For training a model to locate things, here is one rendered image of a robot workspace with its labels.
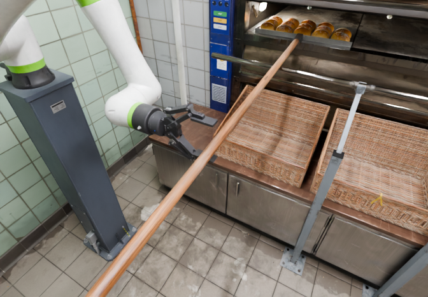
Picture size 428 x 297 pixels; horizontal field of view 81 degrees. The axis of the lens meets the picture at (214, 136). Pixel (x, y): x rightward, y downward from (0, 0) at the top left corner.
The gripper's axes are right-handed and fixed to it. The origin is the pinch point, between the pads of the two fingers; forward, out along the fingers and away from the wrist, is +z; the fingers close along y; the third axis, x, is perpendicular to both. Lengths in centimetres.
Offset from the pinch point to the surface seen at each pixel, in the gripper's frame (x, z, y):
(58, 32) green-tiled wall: -42, -124, -1
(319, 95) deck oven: -102, 19, 31
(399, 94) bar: -64, 50, 3
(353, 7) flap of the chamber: -87, 23, -21
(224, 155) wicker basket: -53, -21, 59
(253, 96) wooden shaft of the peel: -30.0, 1.0, 0.3
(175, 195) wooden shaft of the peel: 19.9, 1.1, 1.3
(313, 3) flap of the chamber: -87, 6, -21
